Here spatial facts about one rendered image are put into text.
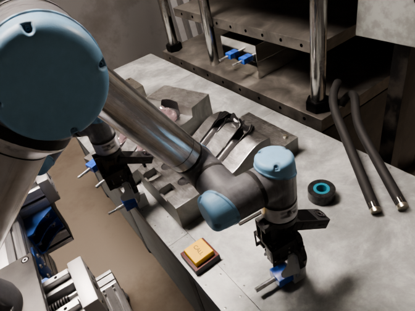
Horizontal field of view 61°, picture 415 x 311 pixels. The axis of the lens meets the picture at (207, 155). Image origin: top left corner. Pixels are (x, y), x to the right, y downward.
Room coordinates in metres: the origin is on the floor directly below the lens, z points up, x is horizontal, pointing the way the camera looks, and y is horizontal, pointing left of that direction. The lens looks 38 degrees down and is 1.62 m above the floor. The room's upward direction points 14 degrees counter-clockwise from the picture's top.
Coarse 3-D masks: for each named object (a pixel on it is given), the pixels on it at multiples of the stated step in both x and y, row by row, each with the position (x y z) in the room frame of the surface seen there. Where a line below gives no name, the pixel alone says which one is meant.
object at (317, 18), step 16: (160, 0) 2.22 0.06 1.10; (320, 0) 1.19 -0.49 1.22; (320, 16) 1.19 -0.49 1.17; (320, 32) 1.19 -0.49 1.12; (176, 48) 2.20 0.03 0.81; (320, 48) 1.19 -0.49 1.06; (320, 64) 1.19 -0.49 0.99; (320, 80) 1.19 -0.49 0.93; (320, 96) 1.19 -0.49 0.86; (320, 112) 1.17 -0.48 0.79
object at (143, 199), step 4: (140, 188) 0.90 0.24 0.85; (140, 192) 0.88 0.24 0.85; (144, 192) 0.88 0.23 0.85; (140, 196) 0.87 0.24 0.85; (144, 196) 0.87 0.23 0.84; (120, 200) 0.88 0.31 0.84; (128, 200) 0.87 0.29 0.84; (132, 200) 0.87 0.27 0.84; (140, 200) 0.87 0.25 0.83; (144, 200) 0.87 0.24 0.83; (124, 204) 0.85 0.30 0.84; (128, 204) 0.85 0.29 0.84; (132, 204) 0.86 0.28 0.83; (136, 204) 0.86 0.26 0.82; (140, 204) 0.86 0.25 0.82; (144, 204) 0.87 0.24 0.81; (116, 208) 0.86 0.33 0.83; (120, 208) 0.86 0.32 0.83; (128, 208) 0.85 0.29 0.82; (132, 208) 0.86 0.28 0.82; (140, 208) 0.86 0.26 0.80; (108, 212) 0.85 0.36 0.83; (112, 212) 0.85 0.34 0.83
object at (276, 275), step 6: (282, 264) 0.51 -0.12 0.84; (270, 270) 0.50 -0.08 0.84; (276, 270) 0.49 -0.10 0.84; (282, 270) 0.49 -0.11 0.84; (276, 276) 0.48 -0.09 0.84; (288, 276) 0.47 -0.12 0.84; (294, 276) 0.47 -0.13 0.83; (300, 276) 0.48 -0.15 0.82; (264, 282) 0.48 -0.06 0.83; (270, 282) 0.47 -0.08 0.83; (276, 282) 0.48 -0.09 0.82; (282, 282) 0.46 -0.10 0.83; (288, 282) 0.47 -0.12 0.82; (294, 282) 0.47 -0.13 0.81; (258, 288) 0.46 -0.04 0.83
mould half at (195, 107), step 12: (156, 96) 1.41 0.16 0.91; (168, 96) 1.38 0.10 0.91; (180, 96) 1.36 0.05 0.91; (192, 96) 1.33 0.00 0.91; (204, 96) 1.31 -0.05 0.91; (180, 108) 1.28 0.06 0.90; (192, 108) 1.24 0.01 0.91; (204, 108) 1.29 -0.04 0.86; (180, 120) 1.23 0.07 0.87; (192, 120) 1.23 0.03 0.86; (204, 120) 1.28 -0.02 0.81; (192, 132) 1.22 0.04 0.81; (132, 144) 1.15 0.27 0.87; (132, 168) 1.01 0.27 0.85
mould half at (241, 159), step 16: (208, 128) 1.05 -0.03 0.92; (224, 128) 1.01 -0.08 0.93; (256, 128) 1.07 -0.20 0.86; (272, 128) 1.04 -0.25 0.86; (208, 144) 0.99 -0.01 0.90; (224, 144) 0.95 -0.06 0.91; (240, 144) 0.91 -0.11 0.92; (256, 144) 0.88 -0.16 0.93; (272, 144) 0.95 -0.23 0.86; (288, 144) 0.94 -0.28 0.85; (224, 160) 0.89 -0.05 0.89; (240, 160) 0.86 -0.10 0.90; (160, 176) 0.89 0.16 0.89; (176, 176) 0.87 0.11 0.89; (192, 192) 0.78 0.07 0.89; (176, 208) 0.73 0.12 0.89; (192, 208) 0.75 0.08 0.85
